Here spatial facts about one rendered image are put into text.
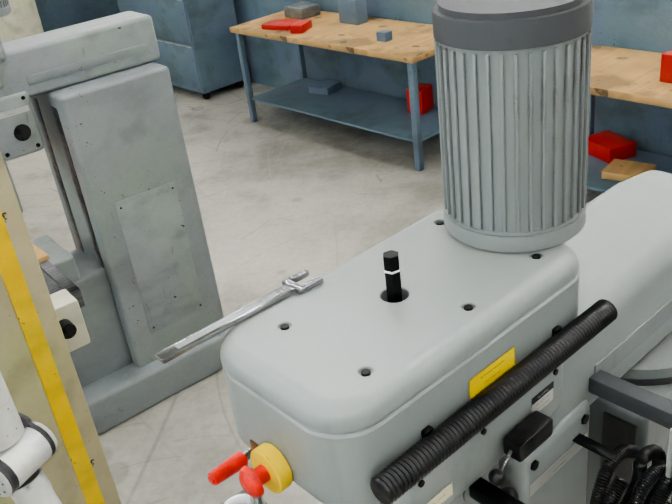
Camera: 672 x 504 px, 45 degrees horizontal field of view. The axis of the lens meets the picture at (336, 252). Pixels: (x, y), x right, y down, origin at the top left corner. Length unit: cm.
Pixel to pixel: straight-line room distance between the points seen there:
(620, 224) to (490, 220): 42
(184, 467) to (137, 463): 23
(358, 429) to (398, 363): 9
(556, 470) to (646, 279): 33
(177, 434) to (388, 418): 303
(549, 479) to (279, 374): 54
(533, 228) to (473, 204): 9
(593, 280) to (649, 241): 16
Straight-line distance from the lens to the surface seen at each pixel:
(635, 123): 583
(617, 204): 154
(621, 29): 570
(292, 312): 102
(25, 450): 163
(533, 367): 104
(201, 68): 835
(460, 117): 106
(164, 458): 379
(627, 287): 133
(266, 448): 98
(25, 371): 283
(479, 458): 111
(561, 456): 131
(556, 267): 109
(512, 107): 103
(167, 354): 99
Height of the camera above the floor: 244
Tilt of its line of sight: 29 degrees down
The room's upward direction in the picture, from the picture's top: 8 degrees counter-clockwise
